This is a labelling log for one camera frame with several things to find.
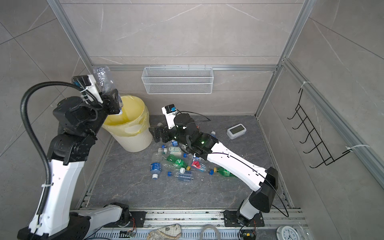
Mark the tall clear bottle white cap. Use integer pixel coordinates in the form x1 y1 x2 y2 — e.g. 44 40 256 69
93 66 124 115

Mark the clear bottle blue label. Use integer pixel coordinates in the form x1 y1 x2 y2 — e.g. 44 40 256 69
150 153 163 180

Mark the pink crushed bottle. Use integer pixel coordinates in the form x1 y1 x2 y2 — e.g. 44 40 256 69
191 160 206 172

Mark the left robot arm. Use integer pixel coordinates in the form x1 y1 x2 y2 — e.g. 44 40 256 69
17 82 132 240

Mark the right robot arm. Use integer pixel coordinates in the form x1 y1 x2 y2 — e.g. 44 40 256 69
149 112 279 226

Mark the white bin with yellow liner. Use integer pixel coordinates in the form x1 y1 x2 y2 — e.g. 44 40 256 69
103 95 153 153

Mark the green bottle yellow cap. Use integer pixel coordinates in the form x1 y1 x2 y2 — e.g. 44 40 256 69
166 155 189 173

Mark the crushed clear bottle blue cap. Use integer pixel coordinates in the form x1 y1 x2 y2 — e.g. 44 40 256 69
167 171 194 182

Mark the white digital clock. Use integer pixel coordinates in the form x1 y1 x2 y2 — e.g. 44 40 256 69
227 124 247 140

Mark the patterned cloth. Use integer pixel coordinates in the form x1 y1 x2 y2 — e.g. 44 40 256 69
147 224 182 240

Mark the white tape roll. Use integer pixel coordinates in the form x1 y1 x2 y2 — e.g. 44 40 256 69
199 225 221 240

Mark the white round analog clock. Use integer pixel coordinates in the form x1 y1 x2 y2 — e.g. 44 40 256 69
276 226 301 240

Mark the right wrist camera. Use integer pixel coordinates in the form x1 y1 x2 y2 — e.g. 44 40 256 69
162 104 178 129

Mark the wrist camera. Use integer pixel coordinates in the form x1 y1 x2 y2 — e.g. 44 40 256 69
162 104 178 129
71 75 103 105

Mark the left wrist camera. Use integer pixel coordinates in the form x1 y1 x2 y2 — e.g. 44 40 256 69
71 75 103 105

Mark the white wire mesh basket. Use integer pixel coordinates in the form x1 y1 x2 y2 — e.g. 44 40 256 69
142 67 214 95

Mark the black wire hook rack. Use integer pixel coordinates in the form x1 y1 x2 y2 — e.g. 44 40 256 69
287 89 370 169

